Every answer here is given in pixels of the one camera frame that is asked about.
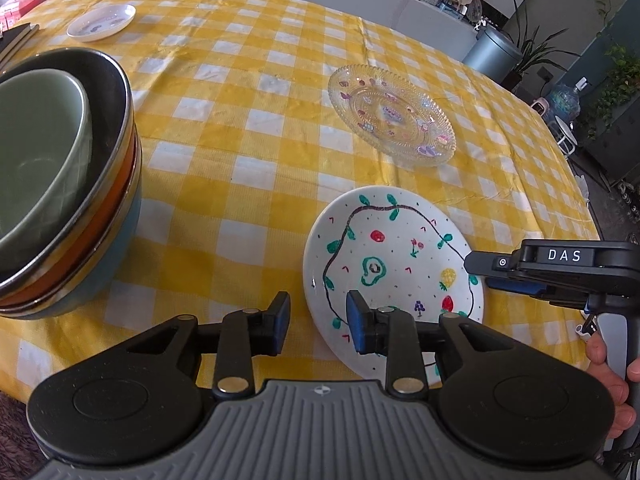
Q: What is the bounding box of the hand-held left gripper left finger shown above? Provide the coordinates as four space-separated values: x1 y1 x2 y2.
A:
120 290 292 395

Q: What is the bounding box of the green ceramic bowl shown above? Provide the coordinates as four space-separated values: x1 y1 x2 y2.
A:
0 68 94 269

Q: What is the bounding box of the white round stool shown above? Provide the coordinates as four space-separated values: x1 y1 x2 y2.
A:
552 114 579 159

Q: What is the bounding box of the orange steel bowl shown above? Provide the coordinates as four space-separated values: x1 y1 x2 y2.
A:
0 47 140 309

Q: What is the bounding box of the pink box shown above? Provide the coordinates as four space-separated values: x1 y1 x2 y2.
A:
0 0 46 31

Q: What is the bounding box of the small white plate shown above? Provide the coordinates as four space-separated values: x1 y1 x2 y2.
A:
66 3 137 43

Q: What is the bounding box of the black notebook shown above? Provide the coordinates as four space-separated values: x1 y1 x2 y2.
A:
0 22 40 69

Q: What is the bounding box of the clear glass plate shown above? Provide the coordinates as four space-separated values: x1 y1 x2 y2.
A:
327 63 457 169

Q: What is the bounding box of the blue water jug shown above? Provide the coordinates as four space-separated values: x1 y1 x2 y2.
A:
542 77 589 124

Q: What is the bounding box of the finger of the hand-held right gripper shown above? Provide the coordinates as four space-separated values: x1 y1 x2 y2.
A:
462 251 524 282
482 279 557 304

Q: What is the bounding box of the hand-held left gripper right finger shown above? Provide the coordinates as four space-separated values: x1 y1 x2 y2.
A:
345 289 522 395

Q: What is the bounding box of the person's right hand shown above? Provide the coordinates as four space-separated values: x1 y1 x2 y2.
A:
584 332 632 441

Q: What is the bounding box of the purple fuzzy blanket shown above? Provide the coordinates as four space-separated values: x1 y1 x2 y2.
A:
0 389 47 480

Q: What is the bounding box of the green ivy plant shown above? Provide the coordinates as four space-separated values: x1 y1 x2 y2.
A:
582 44 640 142

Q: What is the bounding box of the blue steel bowl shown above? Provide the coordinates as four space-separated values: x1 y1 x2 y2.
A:
0 157 145 321

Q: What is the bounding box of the yellow checked tablecloth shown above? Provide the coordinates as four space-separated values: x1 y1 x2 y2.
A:
0 0 602 407

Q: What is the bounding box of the grey trash can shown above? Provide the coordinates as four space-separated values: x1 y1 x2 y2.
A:
462 24 524 80

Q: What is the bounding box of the white fruit-print plate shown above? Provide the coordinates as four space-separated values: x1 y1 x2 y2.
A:
302 184 485 381

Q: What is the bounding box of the tall potted plant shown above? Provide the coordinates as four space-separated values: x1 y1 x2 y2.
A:
499 0 584 92

